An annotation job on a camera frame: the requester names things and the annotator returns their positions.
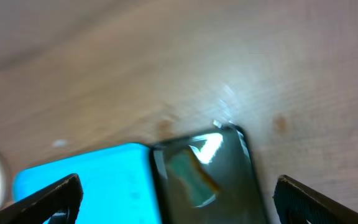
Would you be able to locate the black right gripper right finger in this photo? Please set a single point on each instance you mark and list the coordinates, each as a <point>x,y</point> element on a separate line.
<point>298,203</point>

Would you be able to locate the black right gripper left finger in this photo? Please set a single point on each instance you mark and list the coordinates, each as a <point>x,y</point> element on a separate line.
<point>58,202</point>

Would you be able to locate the green yellow sponge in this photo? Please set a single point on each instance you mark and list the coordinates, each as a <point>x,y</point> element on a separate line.
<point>199,186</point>

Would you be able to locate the teal plastic tray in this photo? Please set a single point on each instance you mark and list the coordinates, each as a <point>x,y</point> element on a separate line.
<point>117,184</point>

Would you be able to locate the black water tray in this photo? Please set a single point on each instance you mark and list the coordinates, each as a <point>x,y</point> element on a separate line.
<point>225,156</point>

